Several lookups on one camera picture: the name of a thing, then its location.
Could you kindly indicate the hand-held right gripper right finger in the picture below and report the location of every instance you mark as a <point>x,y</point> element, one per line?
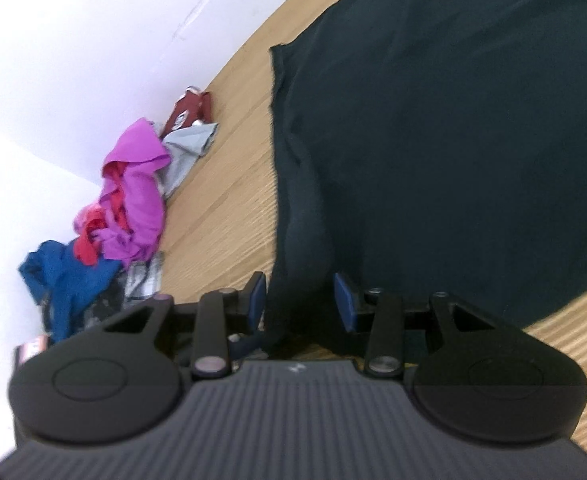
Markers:
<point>343,305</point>

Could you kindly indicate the plaid shirt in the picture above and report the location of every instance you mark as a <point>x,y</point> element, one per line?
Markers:
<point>143,275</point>

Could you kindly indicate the blue shirt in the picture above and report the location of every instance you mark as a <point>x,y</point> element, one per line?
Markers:
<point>58,275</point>

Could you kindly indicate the red garment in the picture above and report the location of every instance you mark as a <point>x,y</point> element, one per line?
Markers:
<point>86,250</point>

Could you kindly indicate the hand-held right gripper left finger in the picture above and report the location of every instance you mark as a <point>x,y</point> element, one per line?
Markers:
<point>257,300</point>

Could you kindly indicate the maroon folded garment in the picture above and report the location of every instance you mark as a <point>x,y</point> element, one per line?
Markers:
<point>186,110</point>

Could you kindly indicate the pink garment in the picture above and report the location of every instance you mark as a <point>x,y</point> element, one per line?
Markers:
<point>84,217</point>

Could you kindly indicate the dark grey printed garment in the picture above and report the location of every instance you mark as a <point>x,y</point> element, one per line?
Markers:
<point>101,310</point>

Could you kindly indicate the light grey garment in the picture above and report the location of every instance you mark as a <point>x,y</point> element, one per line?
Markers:
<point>188,147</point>

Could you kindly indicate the magenta shirt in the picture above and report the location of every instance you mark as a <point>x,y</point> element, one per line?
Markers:
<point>141,195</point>

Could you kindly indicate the black sweater with red trim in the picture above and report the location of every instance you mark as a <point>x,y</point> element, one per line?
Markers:
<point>423,135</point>

